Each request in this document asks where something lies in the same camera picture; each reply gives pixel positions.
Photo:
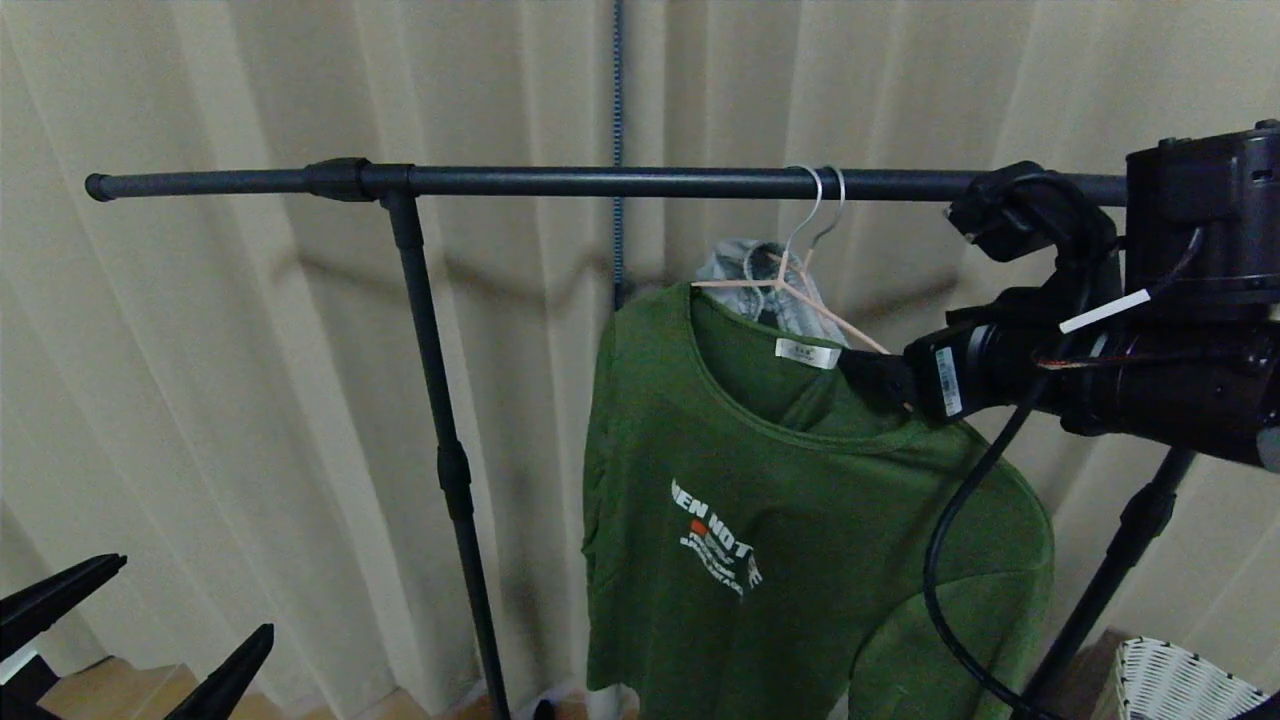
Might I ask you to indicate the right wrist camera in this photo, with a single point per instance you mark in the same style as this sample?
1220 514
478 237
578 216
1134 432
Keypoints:
1040 215

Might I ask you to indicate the pale grey shorts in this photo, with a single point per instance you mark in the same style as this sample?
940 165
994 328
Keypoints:
730 262

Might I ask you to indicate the black clothes rack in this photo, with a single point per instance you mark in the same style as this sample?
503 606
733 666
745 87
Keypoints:
600 183

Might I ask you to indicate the white laundry basket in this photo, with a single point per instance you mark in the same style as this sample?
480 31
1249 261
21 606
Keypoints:
1170 685

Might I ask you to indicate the beige curtain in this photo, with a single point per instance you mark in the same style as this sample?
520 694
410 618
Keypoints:
200 400

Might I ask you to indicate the pink clothes hanger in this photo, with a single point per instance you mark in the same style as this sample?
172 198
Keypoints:
838 205
760 284

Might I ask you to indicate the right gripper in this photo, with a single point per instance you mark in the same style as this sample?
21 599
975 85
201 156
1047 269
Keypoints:
1150 390

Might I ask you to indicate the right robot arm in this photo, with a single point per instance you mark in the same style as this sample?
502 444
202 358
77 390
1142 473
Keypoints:
1200 220

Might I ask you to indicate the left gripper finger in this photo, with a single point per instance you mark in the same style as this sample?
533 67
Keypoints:
225 680
55 600

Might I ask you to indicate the green garment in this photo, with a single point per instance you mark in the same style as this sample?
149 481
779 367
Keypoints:
800 560

